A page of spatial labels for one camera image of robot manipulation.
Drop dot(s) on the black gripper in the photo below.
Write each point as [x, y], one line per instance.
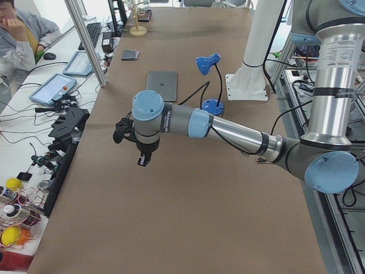
[146, 148]

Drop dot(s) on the grey laptop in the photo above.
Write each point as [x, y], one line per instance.
[163, 82]

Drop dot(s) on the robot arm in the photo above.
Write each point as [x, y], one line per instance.
[321, 157]

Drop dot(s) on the black foam holder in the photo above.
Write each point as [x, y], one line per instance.
[63, 127]

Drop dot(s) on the folded grey cloth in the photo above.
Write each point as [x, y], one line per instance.
[130, 55]

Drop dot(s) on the blue teach pendant near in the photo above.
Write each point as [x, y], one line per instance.
[53, 89]

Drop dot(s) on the blue teach pendant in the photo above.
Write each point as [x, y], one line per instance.
[79, 65]
[53, 89]

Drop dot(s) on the blue teach pendant far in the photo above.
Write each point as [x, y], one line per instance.
[79, 65]

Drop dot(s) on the wooden stand with round base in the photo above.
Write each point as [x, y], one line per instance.
[136, 30]

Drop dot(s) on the black keyboard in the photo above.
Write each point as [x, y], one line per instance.
[94, 30]

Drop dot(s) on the black computer mouse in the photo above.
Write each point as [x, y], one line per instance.
[49, 56]

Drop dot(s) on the black box at table edge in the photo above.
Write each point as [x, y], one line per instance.
[144, 15]

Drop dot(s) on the yellow ball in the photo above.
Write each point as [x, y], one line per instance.
[11, 236]

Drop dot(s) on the seated person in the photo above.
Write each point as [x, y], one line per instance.
[24, 36]

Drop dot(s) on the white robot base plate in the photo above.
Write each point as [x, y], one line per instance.
[240, 87]

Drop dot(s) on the copper wire basket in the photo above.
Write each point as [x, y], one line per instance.
[23, 208]

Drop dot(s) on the aluminium frame post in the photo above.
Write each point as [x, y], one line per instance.
[76, 16]

